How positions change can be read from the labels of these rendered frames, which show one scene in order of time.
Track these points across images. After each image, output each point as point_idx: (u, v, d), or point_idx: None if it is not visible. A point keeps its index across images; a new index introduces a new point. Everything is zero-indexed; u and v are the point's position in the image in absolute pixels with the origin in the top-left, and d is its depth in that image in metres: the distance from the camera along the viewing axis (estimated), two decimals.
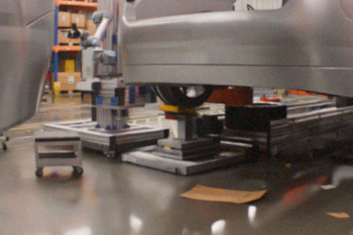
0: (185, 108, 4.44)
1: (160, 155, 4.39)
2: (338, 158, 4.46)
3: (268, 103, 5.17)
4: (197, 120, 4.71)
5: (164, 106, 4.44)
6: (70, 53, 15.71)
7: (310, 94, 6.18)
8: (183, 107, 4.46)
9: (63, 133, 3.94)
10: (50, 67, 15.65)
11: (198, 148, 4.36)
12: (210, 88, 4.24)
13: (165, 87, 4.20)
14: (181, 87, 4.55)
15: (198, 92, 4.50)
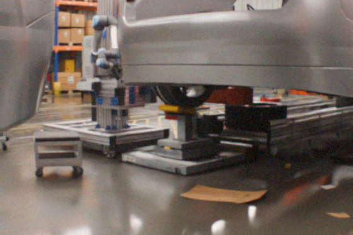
0: (185, 108, 4.44)
1: (160, 155, 4.39)
2: (338, 158, 4.46)
3: (268, 103, 5.17)
4: (197, 120, 4.71)
5: (164, 106, 4.44)
6: (70, 53, 15.71)
7: (310, 94, 6.18)
8: (183, 107, 4.46)
9: (63, 133, 3.94)
10: (50, 67, 15.65)
11: (198, 148, 4.36)
12: (210, 88, 4.24)
13: (165, 87, 4.20)
14: (181, 87, 4.55)
15: (198, 92, 4.50)
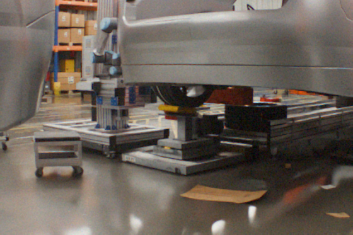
0: (185, 108, 4.44)
1: (160, 155, 4.39)
2: (338, 158, 4.46)
3: (268, 103, 5.17)
4: (197, 120, 4.71)
5: (164, 106, 4.44)
6: (70, 53, 15.71)
7: (310, 94, 6.18)
8: (183, 107, 4.46)
9: (63, 133, 3.94)
10: (50, 67, 15.65)
11: (198, 148, 4.36)
12: (210, 88, 4.24)
13: (165, 87, 4.20)
14: (181, 87, 4.55)
15: (198, 92, 4.50)
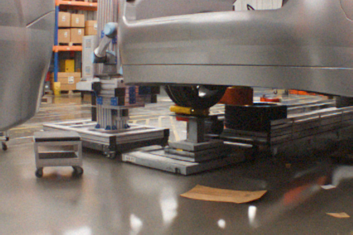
0: (197, 109, 4.34)
1: (171, 157, 4.29)
2: (338, 158, 4.46)
3: (268, 103, 5.17)
4: None
5: (175, 107, 4.34)
6: (70, 53, 15.71)
7: (310, 94, 6.18)
8: (195, 108, 4.36)
9: (63, 133, 3.94)
10: (50, 67, 15.65)
11: (210, 150, 4.26)
12: (210, 88, 4.24)
13: (177, 87, 4.10)
14: (193, 88, 4.45)
15: (210, 93, 4.40)
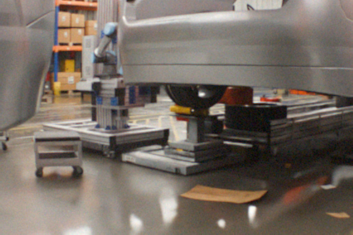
0: (197, 109, 4.34)
1: (171, 157, 4.29)
2: (338, 158, 4.46)
3: (268, 103, 5.17)
4: None
5: (175, 107, 4.34)
6: (70, 53, 15.71)
7: (310, 94, 6.18)
8: (195, 108, 4.36)
9: (63, 133, 3.94)
10: (50, 67, 15.65)
11: (210, 150, 4.26)
12: (210, 88, 4.24)
13: (177, 87, 4.10)
14: (193, 88, 4.45)
15: (210, 93, 4.40)
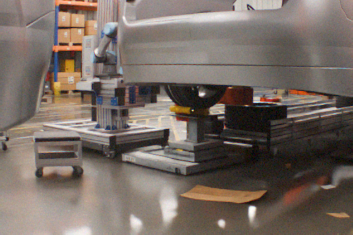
0: (197, 109, 4.34)
1: (171, 157, 4.29)
2: (338, 158, 4.46)
3: (268, 103, 5.17)
4: None
5: (175, 107, 4.34)
6: (70, 53, 15.71)
7: (310, 94, 6.18)
8: (195, 108, 4.36)
9: (63, 133, 3.94)
10: (50, 67, 15.65)
11: (210, 150, 4.26)
12: (210, 88, 4.24)
13: (177, 87, 4.10)
14: (193, 88, 4.45)
15: (210, 93, 4.40)
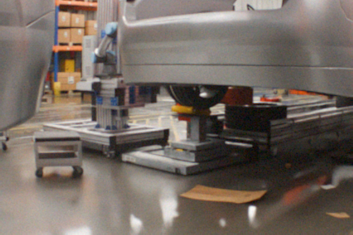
0: (199, 108, 4.35)
1: (171, 157, 4.29)
2: (338, 158, 4.46)
3: (268, 103, 5.17)
4: None
5: (177, 106, 4.36)
6: (70, 53, 15.71)
7: (310, 94, 6.18)
8: (196, 108, 4.38)
9: (63, 133, 3.94)
10: (50, 67, 15.65)
11: (210, 150, 4.26)
12: (210, 88, 4.24)
13: (179, 87, 4.11)
14: (195, 88, 4.46)
15: (212, 93, 4.41)
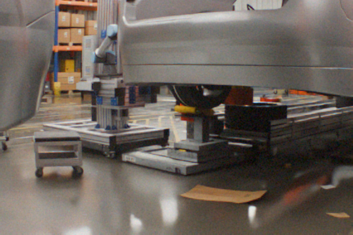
0: (202, 109, 4.33)
1: (174, 157, 4.27)
2: (338, 158, 4.46)
3: (268, 103, 5.17)
4: None
5: (180, 107, 4.34)
6: (70, 53, 15.71)
7: (310, 94, 6.18)
8: (200, 108, 4.36)
9: (63, 133, 3.94)
10: (50, 67, 15.65)
11: (213, 150, 4.24)
12: (210, 88, 4.24)
13: (183, 87, 4.09)
14: (198, 88, 4.45)
15: (215, 93, 4.39)
